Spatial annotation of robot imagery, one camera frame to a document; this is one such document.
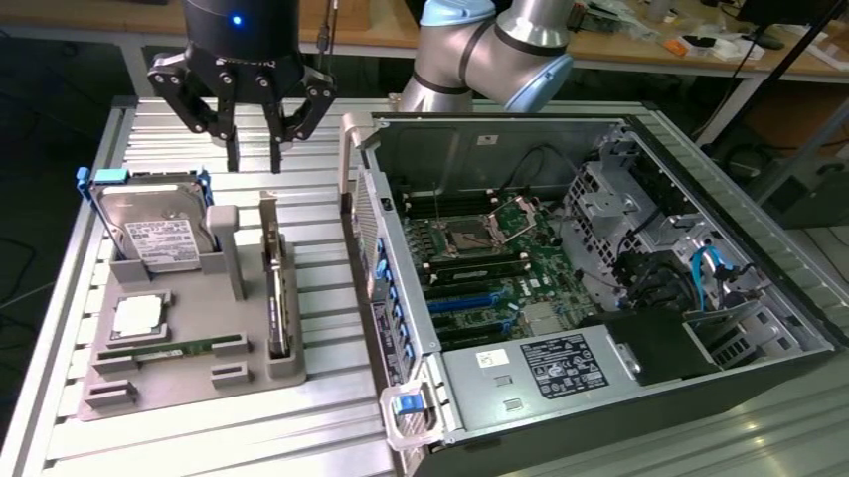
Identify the grey power supply unit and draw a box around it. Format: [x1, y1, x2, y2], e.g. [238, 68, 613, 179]
[439, 325, 646, 434]

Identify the black slanted stand pole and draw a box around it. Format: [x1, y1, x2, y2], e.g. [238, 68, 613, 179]
[689, 0, 832, 146]

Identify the white and orange box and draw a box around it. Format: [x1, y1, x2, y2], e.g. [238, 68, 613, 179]
[658, 33, 758, 62]

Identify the metal socket cover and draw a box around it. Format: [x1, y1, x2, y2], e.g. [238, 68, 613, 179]
[486, 197, 542, 244]

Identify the black graphics card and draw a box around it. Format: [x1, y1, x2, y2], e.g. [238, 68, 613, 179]
[257, 191, 298, 360]

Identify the dark grey cabinet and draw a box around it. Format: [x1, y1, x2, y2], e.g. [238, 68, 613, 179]
[754, 157, 849, 231]

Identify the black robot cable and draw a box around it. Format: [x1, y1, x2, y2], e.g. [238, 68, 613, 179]
[317, 0, 341, 76]

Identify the green motherboard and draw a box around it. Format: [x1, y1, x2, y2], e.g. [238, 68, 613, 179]
[399, 191, 606, 350]

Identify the perforated metal disk bay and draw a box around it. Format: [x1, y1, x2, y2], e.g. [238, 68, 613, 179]
[562, 158, 666, 280]

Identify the silver chipset heatsink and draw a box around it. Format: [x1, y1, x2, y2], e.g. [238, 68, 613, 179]
[521, 304, 573, 337]

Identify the blue expansion slot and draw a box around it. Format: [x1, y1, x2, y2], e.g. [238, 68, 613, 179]
[426, 292, 505, 315]

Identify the silver CPU chip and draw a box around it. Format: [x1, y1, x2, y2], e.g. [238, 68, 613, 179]
[111, 298, 167, 336]

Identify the wooden desk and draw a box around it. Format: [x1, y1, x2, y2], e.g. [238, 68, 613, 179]
[0, 0, 849, 81]

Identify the open black PC case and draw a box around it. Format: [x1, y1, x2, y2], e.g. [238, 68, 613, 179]
[337, 110, 849, 477]

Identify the grey plastic parts rack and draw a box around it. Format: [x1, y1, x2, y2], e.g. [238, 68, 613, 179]
[78, 203, 311, 422]

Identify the CPU socket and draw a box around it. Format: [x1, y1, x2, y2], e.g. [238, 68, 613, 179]
[439, 215, 497, 257]

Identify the black plastic air shroud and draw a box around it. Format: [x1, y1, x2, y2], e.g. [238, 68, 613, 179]
[574, 307, 726, 389]

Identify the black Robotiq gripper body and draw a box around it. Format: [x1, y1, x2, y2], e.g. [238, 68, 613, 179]
[180, 0, 309, 106]

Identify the black looped wire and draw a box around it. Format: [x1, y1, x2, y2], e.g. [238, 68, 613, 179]
[501, 143, 586, 194]

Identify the blue disk wire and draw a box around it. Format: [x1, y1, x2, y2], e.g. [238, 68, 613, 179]
[688, 238, 736, 312]

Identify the green RAM stick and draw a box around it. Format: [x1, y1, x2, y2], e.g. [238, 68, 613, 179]
[99, 339, 240, 360]

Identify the hard disk in blue caddy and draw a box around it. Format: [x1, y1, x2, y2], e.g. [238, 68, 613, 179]
[75, 167, 222, 274]

